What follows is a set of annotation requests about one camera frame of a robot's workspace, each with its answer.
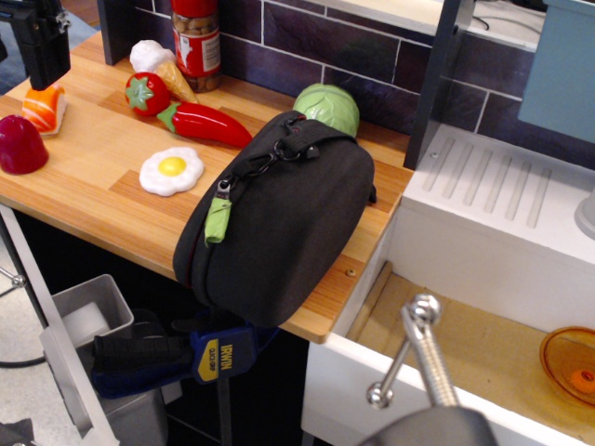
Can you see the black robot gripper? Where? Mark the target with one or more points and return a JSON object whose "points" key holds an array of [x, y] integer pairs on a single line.
{"points": [[41, 32]]}

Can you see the green zipper pull tab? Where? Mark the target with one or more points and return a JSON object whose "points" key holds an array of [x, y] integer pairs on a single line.
{"points": [[217, 220]]}

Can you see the black zipper bag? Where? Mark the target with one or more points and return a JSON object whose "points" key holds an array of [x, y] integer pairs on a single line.
{"points": [[298, 191]]}

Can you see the toy salmon sushi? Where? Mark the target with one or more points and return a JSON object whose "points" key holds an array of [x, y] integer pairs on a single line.
{"points": [[45, 109]]}

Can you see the toy ice cream cone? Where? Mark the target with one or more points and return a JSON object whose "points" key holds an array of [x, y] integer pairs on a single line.
{"points": [[150, 56]]}

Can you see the dark red toy dome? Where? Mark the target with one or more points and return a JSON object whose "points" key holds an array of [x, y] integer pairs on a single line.
{"points": [[22, 148]]}

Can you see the red toy strawberry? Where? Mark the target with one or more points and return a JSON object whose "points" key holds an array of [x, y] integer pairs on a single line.
{"points": [[146, 94]]}

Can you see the peanut jar with red lid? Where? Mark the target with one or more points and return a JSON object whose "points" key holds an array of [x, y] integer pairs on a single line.
{"points": [[196, 35]]}

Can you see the red toy chili pepper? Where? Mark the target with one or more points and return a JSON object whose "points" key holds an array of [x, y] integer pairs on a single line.
{"points": [[194, 120]]}

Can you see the toy fried egg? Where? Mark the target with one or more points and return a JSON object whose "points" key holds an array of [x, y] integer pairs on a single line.
{"points": [[171, 171]]}

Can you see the grey plastic bin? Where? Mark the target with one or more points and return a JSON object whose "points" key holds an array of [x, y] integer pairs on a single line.
{"points": [[91, 345]]}

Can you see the green toy cabbage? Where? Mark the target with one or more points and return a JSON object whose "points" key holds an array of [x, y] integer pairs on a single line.
{"points": [[330, 105]]}

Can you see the blue Irwin bar clamp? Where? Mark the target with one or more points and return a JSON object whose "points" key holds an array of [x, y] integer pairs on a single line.
{"points": [[211, 347]]}

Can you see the white toy sink drainboard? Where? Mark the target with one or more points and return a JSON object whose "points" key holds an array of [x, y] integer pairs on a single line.
{"points": [[503, 187]]}

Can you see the light blue cabinet box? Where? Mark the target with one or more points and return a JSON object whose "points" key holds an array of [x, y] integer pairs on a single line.
{"points": [[559, 94]]}

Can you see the white open drawer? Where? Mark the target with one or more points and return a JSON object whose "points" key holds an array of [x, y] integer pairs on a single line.
{"points": [[503, 285]]}

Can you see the orange plastic bowl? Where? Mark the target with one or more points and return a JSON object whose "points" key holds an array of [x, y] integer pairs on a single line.
{"points": [[567, 359]]}

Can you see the dark grey left post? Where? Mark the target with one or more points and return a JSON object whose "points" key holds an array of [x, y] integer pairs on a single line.
{"points": [[116, 20]]}

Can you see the dark grey shelf post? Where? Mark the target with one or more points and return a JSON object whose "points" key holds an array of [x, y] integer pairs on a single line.
{"points": [[452, 28]]}

